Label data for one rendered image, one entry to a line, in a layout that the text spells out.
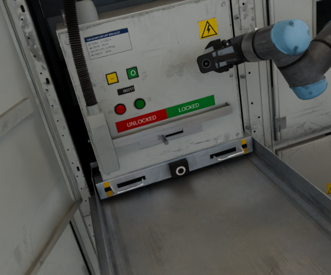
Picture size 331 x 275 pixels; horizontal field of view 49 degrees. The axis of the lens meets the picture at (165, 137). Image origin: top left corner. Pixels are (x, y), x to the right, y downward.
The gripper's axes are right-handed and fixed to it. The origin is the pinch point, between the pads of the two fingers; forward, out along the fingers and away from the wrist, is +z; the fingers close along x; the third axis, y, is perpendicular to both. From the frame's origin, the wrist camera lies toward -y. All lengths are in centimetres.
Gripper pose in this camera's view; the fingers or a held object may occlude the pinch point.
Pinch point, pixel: (202, 60)
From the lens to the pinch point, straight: 109.4
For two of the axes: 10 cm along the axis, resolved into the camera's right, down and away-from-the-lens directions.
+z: -4.4, -0.6, 9.0
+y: 8.4, -3.8, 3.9
